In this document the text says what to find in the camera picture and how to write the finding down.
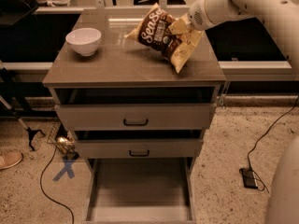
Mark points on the bottom grey drawer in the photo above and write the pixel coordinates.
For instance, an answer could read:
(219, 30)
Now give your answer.
(140, 191)

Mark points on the grey drawer cabinet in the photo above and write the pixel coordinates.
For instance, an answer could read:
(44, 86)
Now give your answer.
(124, 72)

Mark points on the grey drawer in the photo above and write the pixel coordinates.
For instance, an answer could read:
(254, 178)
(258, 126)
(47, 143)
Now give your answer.
(140, 191)
(135, 117)
(157, 148)

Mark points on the top grey drawer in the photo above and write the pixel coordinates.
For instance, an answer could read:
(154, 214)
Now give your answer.
(135, 117)

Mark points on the brown chip bag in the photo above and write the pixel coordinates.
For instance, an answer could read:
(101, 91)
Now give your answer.
(153, 31)

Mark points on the black tripod stand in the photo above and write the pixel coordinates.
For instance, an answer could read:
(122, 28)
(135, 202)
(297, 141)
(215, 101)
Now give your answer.
(31, 133)

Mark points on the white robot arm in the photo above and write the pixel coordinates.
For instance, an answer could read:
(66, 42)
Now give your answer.
(280, 18)

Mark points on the wire basket on floor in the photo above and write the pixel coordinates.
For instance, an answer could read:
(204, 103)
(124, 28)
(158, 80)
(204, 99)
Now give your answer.
(60, 138)

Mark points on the blue tape cross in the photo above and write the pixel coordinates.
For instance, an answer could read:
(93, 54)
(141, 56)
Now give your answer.
(67, 169)

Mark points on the tan shoe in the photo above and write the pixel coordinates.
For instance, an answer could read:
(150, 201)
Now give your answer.
(10, 159)

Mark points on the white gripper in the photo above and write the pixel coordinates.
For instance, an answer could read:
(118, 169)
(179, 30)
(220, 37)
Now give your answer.
(199, 17)

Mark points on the white ceramic bowl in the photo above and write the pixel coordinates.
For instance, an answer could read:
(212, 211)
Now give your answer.
(84, 41)

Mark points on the middle grey drawer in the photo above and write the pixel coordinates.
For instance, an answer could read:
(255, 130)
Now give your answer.
(157, 148)

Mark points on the black power adapter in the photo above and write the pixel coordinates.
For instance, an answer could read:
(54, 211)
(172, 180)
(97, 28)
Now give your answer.
(249, 180)

